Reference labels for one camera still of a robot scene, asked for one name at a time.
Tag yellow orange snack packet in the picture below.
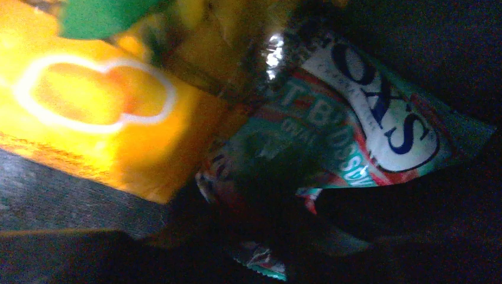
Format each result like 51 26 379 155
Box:
0 0 299 205

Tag teal candy packet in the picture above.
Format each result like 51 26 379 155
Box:
195 33 501 283

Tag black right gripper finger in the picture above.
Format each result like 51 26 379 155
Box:
1 150 169 238

